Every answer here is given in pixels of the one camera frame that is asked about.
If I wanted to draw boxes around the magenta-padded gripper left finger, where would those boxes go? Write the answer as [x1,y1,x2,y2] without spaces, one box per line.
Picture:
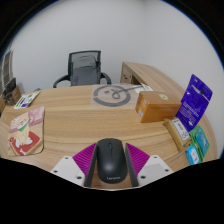
[49,142,99,188]

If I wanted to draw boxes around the wooden side desk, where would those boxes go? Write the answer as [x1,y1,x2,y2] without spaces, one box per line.
[119,61,188,101]

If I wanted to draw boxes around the black mesh office chair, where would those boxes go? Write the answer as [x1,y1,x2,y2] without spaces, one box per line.
[52,50,113,89]

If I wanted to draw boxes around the black computer mouse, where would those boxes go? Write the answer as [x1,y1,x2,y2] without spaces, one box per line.
[96,137,129,184]

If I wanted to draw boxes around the wooden shelf cabinet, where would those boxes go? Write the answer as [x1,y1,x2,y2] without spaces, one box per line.
[0,49,15,91]

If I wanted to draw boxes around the brown cardboard box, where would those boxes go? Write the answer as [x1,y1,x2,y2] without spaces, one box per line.
[134,90,183,124]

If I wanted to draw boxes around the clear sheet with grey circle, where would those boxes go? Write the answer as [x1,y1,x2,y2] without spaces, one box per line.
[90,83,141,108]

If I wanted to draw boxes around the brown printed carton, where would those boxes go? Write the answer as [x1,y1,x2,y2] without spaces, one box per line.
[2,85,22,106]

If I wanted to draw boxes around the tan snack bar package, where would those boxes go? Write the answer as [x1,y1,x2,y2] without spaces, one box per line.
[162,117,193,153]

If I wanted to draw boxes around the black box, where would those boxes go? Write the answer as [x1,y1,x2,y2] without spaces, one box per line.
[2,77,17,94]

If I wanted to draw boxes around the white green purple sticker sheet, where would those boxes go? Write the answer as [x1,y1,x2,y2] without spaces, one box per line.
[13,91,41,110]

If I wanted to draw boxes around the purple card package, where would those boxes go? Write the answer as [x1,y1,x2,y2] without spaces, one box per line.
[175,73,214,133]

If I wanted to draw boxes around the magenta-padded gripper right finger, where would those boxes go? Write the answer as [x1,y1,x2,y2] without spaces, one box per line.
[124,142,175,188]

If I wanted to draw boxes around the small blue package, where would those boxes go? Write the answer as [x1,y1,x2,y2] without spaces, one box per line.
[185,144,201,166]

